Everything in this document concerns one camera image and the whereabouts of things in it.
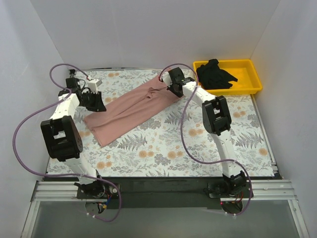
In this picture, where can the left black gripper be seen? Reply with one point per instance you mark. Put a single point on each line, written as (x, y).
(92, 100)

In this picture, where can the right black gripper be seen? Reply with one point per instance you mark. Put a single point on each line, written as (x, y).
(172, 89)

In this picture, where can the pink t shirt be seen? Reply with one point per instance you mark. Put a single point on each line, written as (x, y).
(129, 110)

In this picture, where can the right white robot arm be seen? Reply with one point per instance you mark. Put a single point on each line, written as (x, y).
(217, 122)

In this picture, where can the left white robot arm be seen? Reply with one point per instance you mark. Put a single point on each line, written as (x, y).
(62, 138)

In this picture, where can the black t shirt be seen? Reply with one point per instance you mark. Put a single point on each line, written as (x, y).
(212, 77)

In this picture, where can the floral table mat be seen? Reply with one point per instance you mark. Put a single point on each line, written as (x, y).
(154, 148)

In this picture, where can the yellow plastic bin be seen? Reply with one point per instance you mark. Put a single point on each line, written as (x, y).
(243, 70)

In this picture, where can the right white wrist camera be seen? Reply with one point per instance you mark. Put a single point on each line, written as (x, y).
(165, 78)

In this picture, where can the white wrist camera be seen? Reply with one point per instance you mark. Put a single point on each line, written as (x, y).
(165, 78)
(94, 84)

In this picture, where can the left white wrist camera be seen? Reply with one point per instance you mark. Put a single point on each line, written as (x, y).
(94, 84)

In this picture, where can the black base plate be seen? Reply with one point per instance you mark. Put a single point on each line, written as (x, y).
(163, 192)

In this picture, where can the aluminium frame rail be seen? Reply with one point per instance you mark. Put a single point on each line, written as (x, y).
(166, 208)

